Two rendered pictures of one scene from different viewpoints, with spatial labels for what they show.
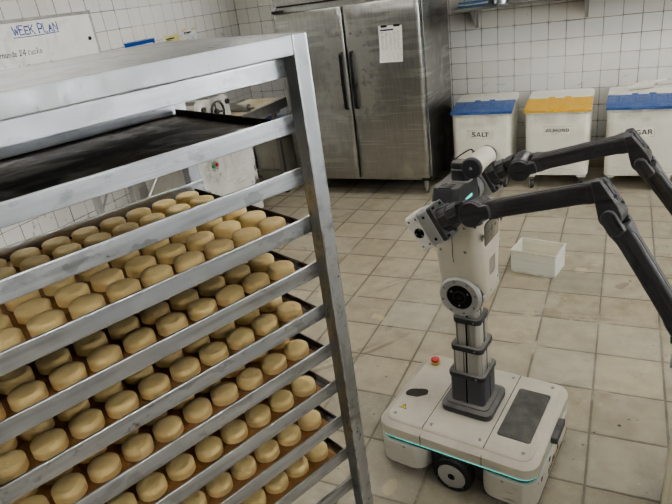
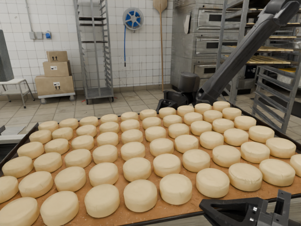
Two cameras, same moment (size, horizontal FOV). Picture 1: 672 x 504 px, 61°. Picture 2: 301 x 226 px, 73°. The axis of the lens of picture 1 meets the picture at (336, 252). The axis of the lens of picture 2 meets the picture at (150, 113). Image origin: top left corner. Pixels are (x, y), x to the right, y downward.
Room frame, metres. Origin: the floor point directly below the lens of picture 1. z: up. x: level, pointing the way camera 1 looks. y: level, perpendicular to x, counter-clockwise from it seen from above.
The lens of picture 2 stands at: (1.58, -1.54, 1.16)
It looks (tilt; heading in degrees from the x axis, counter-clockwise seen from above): 21 degrees down; 135
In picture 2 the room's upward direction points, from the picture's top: straight up
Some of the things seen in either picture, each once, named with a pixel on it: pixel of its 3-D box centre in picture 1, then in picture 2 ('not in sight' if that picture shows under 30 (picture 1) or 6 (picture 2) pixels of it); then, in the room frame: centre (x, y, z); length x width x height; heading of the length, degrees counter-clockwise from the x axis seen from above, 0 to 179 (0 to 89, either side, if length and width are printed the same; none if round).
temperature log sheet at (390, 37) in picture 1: (390, 43); not in sight; (5.14, -0.71, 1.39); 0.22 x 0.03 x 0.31; 62
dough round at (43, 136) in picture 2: not in sight; (40, 136); (1.06, -1.41, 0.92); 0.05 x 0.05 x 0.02
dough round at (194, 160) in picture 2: not in sight; (195, 160); (1.41, -1.25, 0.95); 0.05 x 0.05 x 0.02
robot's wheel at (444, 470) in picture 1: (453, 471); not in sight; (1.68, -0.34, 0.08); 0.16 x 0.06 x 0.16; 54
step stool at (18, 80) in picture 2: not in sight; (14, 92); (-2.51, -0.78, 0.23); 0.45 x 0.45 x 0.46; 54
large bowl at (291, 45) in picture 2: not in sight; (298, 45); (0.67, 3.59, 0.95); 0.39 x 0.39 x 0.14
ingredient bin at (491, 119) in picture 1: (486, 139); not in sight; (5.32, -1.57, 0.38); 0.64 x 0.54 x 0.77; 154
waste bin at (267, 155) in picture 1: (274, 146); not in sight; (6.50, 0.52, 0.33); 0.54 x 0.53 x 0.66; 62
